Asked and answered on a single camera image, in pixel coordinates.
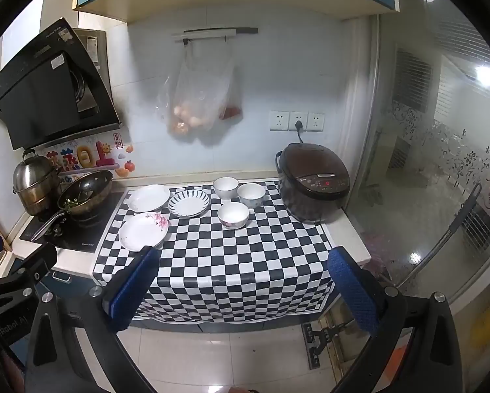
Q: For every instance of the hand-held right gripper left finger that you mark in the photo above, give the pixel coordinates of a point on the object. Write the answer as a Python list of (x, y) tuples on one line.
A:
[(134, 286)]

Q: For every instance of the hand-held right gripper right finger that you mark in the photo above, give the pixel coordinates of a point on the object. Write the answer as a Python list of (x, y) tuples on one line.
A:
[(351, 290)]

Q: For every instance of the pink floral plate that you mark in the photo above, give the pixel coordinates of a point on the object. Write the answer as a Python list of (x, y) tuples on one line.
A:
[(140, 233)]

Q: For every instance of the striped white plate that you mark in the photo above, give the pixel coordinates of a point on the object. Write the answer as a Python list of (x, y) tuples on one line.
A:
[(148, 198)]

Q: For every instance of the blue striped plate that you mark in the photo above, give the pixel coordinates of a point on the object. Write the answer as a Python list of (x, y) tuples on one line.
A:
[(188, 204)]

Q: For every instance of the black induction cooktop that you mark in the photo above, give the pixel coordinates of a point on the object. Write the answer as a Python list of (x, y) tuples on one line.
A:
[(89, 233)]

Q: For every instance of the stainless steel steamer pot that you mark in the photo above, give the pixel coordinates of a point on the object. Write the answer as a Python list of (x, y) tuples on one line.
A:
[(34, 180)]

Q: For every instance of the dark wok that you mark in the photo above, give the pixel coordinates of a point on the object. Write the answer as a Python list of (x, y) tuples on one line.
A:
[(85, 192)]

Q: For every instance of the pale slippers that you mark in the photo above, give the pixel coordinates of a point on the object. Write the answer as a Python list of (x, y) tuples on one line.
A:
[(374, 197)]

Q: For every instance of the black and white checkered cloth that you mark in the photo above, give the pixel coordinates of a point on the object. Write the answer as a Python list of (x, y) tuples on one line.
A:
[(228, 262)]

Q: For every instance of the white bowl with pink flowers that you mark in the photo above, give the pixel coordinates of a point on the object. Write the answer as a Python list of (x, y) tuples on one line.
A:
[(233, 214)]

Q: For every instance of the white footed bowl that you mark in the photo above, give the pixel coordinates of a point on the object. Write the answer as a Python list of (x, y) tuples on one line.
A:
[(225, 186)]

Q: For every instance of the white bowl with blue print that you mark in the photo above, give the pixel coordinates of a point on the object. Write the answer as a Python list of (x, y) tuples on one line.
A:
[(251, 192)]

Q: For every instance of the patterned glass sliding door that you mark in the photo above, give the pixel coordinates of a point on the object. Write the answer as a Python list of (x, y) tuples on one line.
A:
[(433, 172)]

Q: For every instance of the black range hood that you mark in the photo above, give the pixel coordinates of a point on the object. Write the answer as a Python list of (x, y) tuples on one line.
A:
[(36, 90)]

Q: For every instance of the black power plug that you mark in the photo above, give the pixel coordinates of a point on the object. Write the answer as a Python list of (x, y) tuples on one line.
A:
[(299, 125)]

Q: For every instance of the clear plastic bag of eggs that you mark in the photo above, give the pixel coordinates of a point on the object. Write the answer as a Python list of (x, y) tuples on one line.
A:
[(191, 102)]

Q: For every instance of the plastic bag with red contents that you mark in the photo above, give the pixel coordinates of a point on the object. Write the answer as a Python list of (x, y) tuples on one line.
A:
[(232, 110)]

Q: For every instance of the colourful character wall sticker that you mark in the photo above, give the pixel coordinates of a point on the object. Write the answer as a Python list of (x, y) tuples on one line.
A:
[(83, 157)]

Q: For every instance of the orange fruit wall sticker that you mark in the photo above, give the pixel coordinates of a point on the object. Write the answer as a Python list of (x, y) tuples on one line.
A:
[(128, 166)]

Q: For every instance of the red paper wall sticker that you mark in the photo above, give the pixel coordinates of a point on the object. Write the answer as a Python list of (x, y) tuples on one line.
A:
[(118, 140)]

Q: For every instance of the white wall socket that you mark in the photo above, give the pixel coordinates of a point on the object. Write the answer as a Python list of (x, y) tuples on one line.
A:
[(298, 115), (279, 120), (316, 121)]

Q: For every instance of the wall hook rail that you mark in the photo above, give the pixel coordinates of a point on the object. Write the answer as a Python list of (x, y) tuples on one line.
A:
[(212, 32)]

